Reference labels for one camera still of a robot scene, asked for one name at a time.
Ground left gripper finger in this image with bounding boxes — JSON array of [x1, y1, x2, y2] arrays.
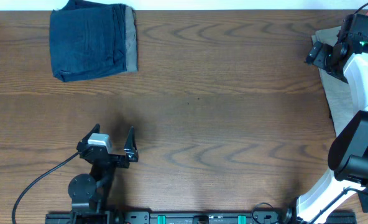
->
[[124, 126, 139, 162], [80, 124, 100, 144]]

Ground navy blue shorts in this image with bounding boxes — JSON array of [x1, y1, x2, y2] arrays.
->
[[49, 1, 127, 82]]

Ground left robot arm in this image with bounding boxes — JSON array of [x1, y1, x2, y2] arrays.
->
[[68, 124, 139, 223]]

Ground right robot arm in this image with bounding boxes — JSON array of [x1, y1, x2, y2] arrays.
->
[[283, 13, 368, 223]]

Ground khaki beige shorts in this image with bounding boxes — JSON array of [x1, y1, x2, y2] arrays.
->
[[311, 26, 354, 136]]

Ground folded grey shorts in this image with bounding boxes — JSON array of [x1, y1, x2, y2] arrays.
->
[[125, 6, 138, 73]]

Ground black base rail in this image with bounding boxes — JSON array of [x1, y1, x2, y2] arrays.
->
[[45, 207, 357, 224]]

